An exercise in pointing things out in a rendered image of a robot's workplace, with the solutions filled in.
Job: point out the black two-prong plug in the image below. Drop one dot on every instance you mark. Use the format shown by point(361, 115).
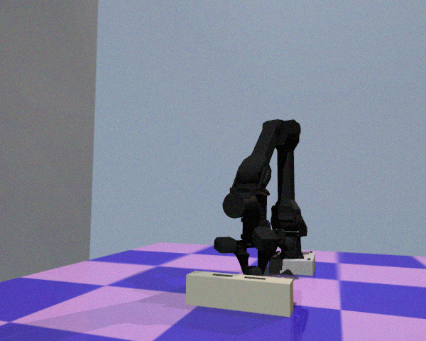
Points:
point(255, 271)

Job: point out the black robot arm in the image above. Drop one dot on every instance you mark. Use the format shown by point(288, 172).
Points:
point(248, 194)

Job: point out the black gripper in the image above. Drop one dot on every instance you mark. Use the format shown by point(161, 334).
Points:
point(239, 247)

